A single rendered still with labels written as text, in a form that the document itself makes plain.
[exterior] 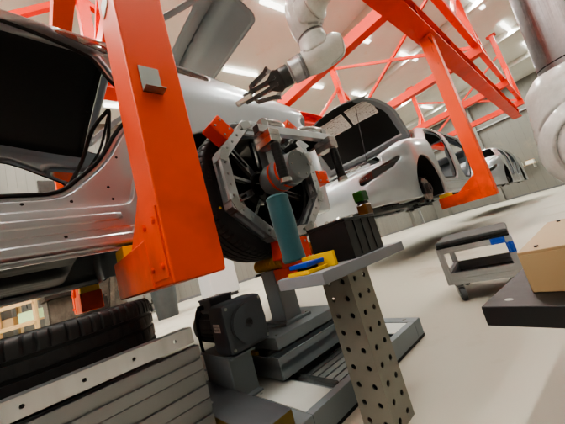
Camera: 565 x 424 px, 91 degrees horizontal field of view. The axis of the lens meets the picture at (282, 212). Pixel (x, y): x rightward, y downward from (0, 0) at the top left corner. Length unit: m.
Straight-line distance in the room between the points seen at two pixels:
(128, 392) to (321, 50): 1.15
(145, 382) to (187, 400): 0.12
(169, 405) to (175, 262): 0.36
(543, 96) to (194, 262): 0.81
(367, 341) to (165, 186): 0.70
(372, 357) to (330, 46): 0.98
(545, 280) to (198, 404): 0.86
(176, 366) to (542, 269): 0.87
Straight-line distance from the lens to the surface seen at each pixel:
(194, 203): 0.87
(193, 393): 0.92
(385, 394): 0.89
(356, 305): 0.81
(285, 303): 1.30
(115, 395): 0.86
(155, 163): 0.88
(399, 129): 4.61
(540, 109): 0.63
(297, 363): 1.17
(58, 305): 5.91
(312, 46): 1.13
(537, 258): 0.76
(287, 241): 1.01
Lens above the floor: 0.51
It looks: 9 degrees up
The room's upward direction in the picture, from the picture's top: 16 degrees counter-clockwise
